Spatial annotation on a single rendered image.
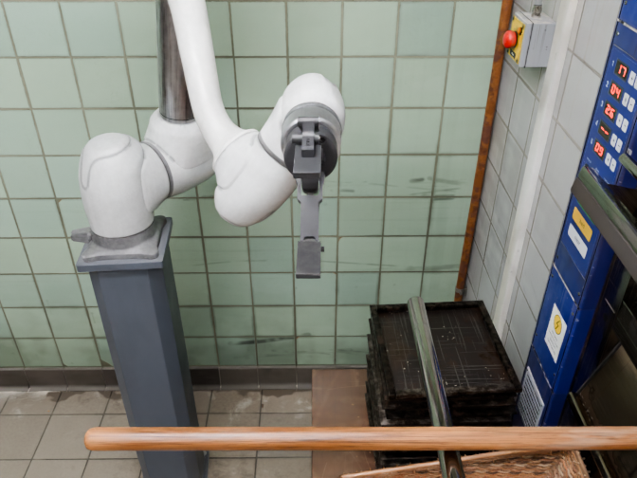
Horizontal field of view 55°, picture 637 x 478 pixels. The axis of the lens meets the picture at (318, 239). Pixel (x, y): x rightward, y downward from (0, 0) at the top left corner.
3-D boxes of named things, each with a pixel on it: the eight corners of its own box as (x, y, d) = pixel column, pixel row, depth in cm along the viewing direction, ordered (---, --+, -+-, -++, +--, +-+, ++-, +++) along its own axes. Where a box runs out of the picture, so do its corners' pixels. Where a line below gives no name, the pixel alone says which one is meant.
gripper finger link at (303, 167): (320, 150, 72) (320, 144, 71) (320, 178, 66) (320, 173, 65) (295, 150, 72) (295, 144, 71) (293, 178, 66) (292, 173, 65)
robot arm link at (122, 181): (75, 222, 151) (54, 140, 139) (137, 194, 162) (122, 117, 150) (113, 247, 142) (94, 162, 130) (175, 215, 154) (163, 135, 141)
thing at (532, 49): (535, 54, 148) (544, 11, 143) (549, 67, 140) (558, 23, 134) (504, 54, 148) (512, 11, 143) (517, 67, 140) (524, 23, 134)
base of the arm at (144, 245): (81, 223, 161) (78, 204, 158) (167, 219, 163) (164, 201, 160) (63, 263, 146) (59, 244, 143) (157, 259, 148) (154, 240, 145)
